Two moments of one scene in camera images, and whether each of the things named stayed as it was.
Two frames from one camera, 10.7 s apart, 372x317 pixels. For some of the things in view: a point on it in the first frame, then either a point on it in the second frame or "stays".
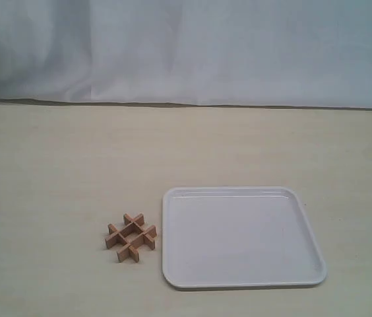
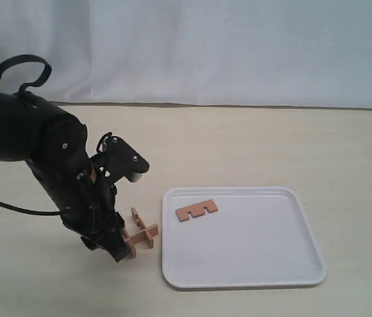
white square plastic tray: [222, 237] stays
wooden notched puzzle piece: [133, 253] to [138, 218]
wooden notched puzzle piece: [149, 241] to [150, 232]
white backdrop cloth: [338, 54] stays
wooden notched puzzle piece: [118, 239] to [196, 209]
